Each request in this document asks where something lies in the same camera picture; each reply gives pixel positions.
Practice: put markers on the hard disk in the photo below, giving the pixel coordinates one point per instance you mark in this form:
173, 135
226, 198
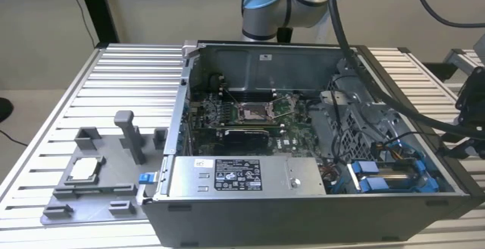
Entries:
363, 167

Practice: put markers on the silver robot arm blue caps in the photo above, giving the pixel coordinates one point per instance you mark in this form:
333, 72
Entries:
265, 13

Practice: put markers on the grey metal disk bay cage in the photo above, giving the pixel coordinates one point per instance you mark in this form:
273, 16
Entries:
378, 112

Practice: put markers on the blue disk carrier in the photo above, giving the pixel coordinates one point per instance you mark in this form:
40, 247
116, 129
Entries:
373, 185

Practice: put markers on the green motherboard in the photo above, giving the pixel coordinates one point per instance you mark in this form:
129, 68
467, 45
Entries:
302, 124

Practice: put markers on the black RAM slot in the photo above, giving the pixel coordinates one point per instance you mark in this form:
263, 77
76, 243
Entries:
262, 97
261, 121
265, 126
261, 124
262, 89
262, 92

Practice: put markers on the white case label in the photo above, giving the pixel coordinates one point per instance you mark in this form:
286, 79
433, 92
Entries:
265, 57

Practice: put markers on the CPU socket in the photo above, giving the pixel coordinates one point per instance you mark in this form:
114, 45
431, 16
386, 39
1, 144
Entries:
251, 114

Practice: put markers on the black graphics card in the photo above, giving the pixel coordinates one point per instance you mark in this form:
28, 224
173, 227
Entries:
246, 139

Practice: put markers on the thin metal locking lever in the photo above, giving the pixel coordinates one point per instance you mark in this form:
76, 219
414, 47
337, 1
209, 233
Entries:
230, 95

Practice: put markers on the dark grey PC case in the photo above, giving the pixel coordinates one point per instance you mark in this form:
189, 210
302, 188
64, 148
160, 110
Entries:
265, 220

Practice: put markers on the silver power supply unit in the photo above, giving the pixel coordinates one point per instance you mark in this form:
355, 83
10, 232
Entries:
181, 175

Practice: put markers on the blue case latch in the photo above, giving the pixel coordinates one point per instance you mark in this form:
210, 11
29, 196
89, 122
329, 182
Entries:
145, 178

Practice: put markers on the grey parts rack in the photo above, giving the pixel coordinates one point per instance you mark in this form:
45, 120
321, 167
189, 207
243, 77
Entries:
109, 152

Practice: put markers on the green RAM stick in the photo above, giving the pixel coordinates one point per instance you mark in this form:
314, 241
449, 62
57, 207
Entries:
94, 191

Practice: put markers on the black upright pole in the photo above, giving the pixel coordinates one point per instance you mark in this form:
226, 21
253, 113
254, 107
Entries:
96, 10

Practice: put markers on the silver CPU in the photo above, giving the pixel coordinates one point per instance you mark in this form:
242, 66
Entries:
84, 169

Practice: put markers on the black round object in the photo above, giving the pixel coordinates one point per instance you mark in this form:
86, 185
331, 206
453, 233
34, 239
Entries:
4, 109

